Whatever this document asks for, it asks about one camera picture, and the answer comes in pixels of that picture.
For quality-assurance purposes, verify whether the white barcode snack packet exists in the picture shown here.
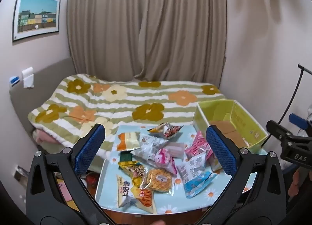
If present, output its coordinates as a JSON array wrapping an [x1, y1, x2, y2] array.
[[176, 152, 208, 184]]

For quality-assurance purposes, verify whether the dark green snack packet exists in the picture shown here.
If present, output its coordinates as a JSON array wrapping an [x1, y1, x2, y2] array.
[[120, 151, 134, 162]]

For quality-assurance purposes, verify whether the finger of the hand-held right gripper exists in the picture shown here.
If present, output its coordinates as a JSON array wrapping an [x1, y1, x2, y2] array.
[[266, 120, 293, 144], [289, 113, 308, 130]]

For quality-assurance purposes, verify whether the grey white snack packet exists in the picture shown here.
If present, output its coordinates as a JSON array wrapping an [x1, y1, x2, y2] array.
[[131, 134, 169, 161]]

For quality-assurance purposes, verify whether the pink white snack packet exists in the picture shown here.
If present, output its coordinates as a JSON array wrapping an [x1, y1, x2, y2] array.
[[154, 148, 178, 175]]

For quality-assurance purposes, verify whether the person's right hand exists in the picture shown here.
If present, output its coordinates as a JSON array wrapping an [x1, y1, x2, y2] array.
[[291, 168, 312, 191]]

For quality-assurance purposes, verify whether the translucent pink snack packet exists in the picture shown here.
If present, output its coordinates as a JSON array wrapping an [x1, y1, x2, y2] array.
[[168, 142, 186, 159]]

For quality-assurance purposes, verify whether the pink striped snack packet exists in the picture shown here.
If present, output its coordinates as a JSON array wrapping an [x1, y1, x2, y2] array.
[[184, 131, 213, 160]]

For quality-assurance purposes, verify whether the light blue daisy tablecloth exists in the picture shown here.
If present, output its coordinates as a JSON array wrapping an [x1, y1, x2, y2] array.
[[95, 125, 267, 214]]

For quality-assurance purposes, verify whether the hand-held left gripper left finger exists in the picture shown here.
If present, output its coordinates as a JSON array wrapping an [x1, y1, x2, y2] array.
[[26, 123, 115, 225]]

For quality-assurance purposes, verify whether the white paper sheet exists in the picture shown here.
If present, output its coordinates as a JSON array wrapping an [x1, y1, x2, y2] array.
[[22, 67, 35, 88]]

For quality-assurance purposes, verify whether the orange white bread packet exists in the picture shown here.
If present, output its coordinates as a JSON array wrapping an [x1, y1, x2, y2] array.
[[118, 132, 141, 152]]

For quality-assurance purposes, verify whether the pink pillow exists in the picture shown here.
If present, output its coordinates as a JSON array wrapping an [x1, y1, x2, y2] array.
[[33, 130, 58, 149]]

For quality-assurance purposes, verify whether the green cardboard box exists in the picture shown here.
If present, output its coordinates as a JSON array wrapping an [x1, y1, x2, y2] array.
[[193, 99, 268, 154]]

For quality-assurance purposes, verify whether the blue white snack packet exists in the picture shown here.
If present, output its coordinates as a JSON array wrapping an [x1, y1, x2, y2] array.
[[183, 171, 218, 199]]

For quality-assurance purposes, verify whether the floral striped blanket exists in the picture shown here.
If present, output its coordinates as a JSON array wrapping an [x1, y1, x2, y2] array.
[[27, 73, 226, 164]]

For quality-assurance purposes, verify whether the red round item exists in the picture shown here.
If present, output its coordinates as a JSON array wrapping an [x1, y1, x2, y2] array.
[[85, 171, 98, 188]]

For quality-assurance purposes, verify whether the black cable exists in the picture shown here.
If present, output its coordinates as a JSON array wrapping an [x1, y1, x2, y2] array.
[[262, 64, 312, 149]]

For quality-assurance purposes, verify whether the clear waffle packet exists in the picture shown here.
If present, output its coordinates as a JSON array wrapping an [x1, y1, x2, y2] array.
[[140, 169, 175, 192]]

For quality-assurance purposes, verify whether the white orange chips packet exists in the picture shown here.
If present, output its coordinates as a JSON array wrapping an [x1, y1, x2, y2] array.
[[116, 175, 157, 214]]

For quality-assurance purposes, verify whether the grey bed headboard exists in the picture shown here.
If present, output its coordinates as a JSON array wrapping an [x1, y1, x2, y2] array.
[[9, 57, 76, 152]]

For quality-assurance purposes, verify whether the silver red snack packet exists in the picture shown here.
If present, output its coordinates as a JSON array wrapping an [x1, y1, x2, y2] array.
[[147, 122, 185, 139]]

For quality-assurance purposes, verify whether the beige curtain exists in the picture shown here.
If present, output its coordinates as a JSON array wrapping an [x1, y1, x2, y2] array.
[[67, 0, 227, 88]]

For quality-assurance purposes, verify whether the pink cartoon item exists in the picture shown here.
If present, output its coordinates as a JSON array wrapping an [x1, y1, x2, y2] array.
[[56, 179, 73, 202]]

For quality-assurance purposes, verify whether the framed house picture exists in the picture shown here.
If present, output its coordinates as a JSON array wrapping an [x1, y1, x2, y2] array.
[[12, 0, 61, 43]]

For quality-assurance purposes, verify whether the yellow cartoon snack packet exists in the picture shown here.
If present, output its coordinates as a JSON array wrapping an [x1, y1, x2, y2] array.
[[118, 160, 147, 180]]

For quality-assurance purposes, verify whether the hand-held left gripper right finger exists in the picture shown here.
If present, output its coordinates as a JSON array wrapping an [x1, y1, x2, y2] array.
[[195, 125, 287, 225]]

